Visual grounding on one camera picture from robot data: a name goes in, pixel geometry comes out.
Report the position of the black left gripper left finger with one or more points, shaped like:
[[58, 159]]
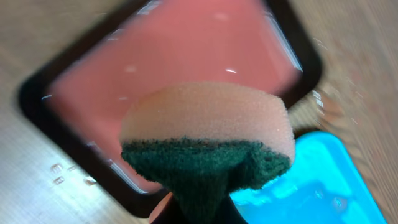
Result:
[[167, 211]]

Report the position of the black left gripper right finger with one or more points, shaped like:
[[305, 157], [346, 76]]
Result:
[[228, 214]]

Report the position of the dark green sponge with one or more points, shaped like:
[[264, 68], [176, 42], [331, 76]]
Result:
[[203, 141]]

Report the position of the teal plastic tray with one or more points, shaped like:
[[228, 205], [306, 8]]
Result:
[[322, 186]]

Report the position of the dark red-lined tray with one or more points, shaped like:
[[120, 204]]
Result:
[[79, 97]]

